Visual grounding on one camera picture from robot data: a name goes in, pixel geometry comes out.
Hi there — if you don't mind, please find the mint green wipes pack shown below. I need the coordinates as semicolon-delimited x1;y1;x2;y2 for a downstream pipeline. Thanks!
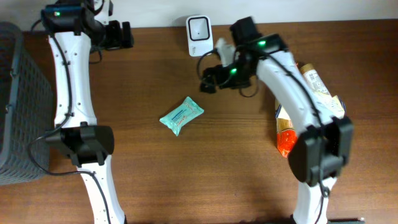
159;96;204;136

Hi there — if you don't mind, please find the white tube with gold cap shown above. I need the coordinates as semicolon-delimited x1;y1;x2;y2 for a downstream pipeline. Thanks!
300;63;331;96

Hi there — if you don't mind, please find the orange spaghetti packet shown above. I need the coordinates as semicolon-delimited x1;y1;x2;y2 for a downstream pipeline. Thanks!
275;99;297;158

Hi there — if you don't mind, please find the beige snack bag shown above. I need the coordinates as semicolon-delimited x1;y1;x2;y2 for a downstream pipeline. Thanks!
318;93;345;118

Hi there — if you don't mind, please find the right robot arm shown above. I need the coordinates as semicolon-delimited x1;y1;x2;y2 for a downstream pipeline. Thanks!
197;17;354;223

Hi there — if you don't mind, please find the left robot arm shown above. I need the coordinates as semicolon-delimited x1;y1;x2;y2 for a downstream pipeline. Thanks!
40;0;134;223

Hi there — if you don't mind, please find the grey plastic mesh basket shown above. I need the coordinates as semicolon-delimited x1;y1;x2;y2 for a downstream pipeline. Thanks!
1;22;53;185

